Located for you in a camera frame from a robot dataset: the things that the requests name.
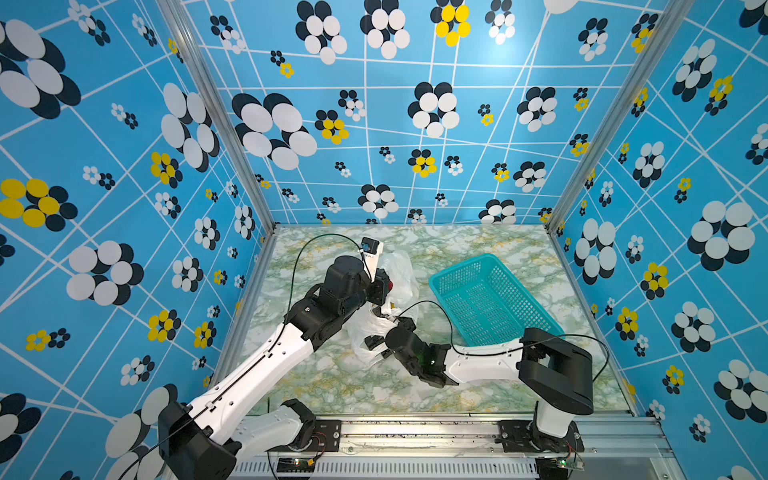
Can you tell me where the white plastic bag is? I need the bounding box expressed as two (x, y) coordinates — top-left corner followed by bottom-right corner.
(345, 250), (419, 369)

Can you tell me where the teal plastic basket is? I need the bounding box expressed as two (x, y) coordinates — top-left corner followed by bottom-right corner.
(429, 254), (563, 346)

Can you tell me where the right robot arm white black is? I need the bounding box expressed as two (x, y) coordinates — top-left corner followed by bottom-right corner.
(364, 320), (594, 451)

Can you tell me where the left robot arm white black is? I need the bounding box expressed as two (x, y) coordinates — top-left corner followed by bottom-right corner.
(158, 253), (391, 479)

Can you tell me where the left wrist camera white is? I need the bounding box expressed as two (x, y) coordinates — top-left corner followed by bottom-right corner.
(360, 236), (383, 280)

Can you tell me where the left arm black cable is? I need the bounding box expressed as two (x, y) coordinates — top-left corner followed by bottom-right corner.
(287, 232), (364, 313)

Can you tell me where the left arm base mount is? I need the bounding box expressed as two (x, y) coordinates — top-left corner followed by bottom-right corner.
(269, 419), (342, 453)

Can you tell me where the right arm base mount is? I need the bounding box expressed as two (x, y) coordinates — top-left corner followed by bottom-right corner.
(495, 420), (584, 455)

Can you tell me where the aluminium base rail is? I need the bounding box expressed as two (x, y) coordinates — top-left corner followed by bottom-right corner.
(226, 413), (684, 479)

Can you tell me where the right aluminium corner post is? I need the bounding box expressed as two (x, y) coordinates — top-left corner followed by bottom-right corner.
(546, 0), (695, 237)

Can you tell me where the aluminium corner post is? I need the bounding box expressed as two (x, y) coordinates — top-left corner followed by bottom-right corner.
(158, 0), (275, 238)
(546, 0), (695, 237)

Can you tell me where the left aluminium corner post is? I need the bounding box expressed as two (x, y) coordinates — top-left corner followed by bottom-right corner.
(158, 0), (275, 238)

